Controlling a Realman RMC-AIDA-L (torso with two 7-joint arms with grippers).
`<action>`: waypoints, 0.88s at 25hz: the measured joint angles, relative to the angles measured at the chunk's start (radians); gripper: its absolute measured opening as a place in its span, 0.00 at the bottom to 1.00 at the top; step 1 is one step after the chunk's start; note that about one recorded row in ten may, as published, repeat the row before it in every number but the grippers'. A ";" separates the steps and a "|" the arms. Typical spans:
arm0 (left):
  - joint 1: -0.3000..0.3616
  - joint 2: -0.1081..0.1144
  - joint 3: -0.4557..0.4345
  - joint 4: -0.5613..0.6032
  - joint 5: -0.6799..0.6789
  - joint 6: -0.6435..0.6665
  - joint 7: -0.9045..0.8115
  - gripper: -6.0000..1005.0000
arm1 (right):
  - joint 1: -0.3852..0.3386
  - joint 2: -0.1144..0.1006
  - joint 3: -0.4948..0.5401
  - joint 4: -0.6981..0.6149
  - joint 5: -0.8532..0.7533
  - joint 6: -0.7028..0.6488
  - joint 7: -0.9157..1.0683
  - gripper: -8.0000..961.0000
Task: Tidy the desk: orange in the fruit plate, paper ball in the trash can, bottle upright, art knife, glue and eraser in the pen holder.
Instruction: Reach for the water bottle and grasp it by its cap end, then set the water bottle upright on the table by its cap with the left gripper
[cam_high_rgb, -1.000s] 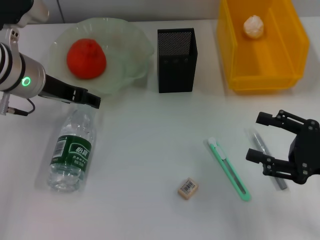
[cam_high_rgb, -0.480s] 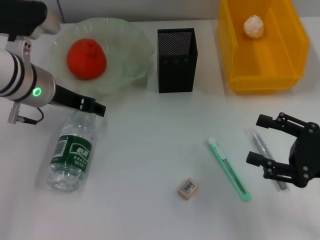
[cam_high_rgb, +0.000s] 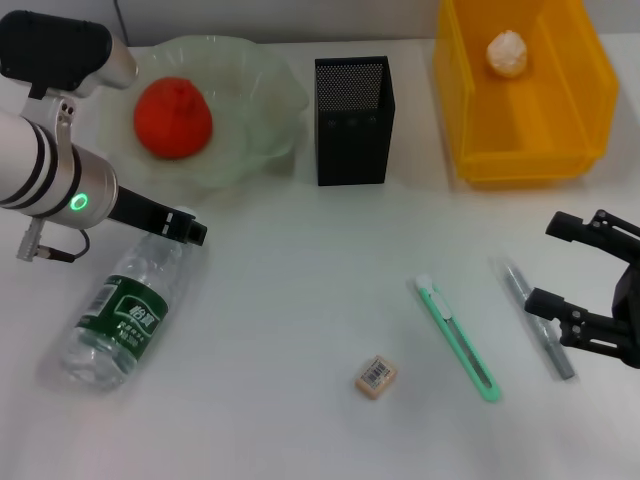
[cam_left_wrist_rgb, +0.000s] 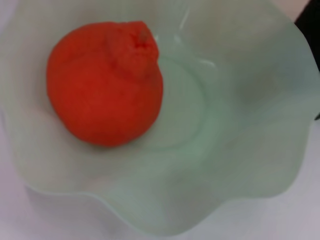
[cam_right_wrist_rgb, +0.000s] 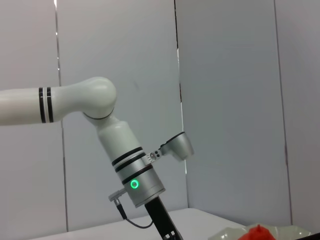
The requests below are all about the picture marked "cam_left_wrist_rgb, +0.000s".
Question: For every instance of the pale green glass fruit plate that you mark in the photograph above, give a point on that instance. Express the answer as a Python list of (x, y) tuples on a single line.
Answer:
[(225, 125)]

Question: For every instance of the orange fruit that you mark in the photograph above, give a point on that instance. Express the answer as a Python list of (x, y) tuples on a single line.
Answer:
[(100, 87)]

